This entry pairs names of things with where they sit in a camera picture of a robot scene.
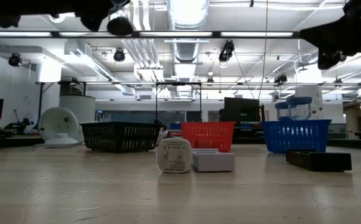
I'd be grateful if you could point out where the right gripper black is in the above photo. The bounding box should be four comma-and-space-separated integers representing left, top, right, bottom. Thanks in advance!
300, 0, 361, 71

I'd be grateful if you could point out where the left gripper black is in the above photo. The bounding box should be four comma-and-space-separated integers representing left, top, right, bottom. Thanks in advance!
21, 0, 131, 32

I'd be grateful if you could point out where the black small chip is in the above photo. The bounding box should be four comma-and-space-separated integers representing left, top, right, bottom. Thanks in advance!
285, 148, 353, 172

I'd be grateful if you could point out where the teal and white charger cube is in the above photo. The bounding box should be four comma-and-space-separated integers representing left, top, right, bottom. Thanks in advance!
156, 136, 193, 174

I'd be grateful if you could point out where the white digital clock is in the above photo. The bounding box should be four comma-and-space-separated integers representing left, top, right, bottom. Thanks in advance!
191, 148, 236, 173

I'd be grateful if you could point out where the black ceiling spotlight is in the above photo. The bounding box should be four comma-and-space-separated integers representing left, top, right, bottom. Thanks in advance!
218, 39, 235, 63
113, 48, 126, 63
273, 73, 289, 85
7, 52, 22, 68

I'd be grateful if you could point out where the white tall cabinet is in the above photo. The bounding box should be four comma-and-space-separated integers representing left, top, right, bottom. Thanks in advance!
294, 85, 324, 121

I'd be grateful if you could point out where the white hanging light box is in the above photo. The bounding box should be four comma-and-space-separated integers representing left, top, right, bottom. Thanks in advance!
35, 62, 62, 83

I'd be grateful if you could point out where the black overhead light bar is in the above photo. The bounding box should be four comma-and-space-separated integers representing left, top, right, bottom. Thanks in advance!
0, 30, 301, 39

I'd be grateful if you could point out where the blue plastic basket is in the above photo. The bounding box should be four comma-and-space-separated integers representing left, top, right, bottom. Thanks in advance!
261, 119, 332, 154

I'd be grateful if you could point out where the black computer monitor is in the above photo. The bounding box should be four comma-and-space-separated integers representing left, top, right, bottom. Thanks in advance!
224, 96, 260, 123

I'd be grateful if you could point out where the black plastic basket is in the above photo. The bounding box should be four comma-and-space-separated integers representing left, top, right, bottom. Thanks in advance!
80, 121, 162, 153

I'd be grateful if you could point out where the white desk fan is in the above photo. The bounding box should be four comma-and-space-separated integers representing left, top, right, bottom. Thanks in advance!
34, 106, 85, 149

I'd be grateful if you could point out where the red plastic basket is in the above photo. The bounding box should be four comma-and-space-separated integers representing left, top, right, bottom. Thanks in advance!
180, 121, 236, 152

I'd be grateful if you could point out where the silver round ventilation duct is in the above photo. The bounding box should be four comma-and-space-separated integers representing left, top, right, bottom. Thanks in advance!
166, 0, 211, 63

